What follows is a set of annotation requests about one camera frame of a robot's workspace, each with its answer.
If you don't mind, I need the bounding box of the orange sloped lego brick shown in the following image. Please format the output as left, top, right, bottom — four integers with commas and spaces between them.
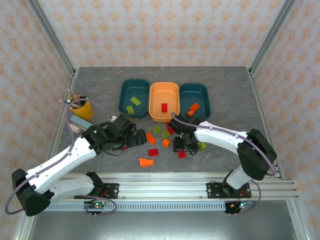
139, 157, 155, 168

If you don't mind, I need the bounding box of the teal stapler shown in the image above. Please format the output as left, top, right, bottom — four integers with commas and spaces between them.
70, 114, 92, 131

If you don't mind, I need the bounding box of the pink eraser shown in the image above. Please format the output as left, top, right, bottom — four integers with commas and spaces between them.
67, 123, 82, 134

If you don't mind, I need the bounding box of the yellow pen cup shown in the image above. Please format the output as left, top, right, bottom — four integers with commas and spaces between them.
69, 94, 94, 120

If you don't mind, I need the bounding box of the dark teal plastic container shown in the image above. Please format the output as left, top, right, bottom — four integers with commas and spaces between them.
179, 83, 212, 121
118, 78, 150, 119

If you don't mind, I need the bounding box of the orange plastic container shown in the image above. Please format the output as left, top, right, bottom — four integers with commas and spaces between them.
148, 81, 181, 123

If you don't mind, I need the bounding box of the small circuit board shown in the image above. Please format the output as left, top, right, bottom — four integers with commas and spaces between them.
229, 199, 253, 210
83, 199, 108, 211

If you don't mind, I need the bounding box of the grey metal panel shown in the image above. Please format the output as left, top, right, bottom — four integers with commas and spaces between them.
27, 211, 298, 240

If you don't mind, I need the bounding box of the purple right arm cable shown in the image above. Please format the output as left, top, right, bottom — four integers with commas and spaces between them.
170, 112, 278, 216

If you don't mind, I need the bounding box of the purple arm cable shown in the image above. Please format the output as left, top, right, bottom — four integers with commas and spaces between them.
170, 112, 278, 216
4, 99, 118, 218

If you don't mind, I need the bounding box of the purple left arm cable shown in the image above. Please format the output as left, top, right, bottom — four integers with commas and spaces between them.
4, 99, 118, 218

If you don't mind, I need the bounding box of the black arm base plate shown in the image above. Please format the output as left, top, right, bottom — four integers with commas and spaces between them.
206, 182, 253, 200
73, 183, 120, 200

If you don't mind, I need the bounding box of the aluminium mounting rail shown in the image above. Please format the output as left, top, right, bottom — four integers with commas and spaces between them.
26, 171, 300, 201

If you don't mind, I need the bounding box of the aluminium side rail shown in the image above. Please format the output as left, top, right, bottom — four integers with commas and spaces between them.
38, 72, 79, 181
248, 72, 287, 181

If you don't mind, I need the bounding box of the grey slotted cable duct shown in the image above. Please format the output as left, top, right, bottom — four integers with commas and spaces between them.
44, 202, 227, 212

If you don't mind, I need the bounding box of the aluminium frame post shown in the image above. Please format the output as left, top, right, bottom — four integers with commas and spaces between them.
248, 0, 300, 77
26, 0, 77, 77

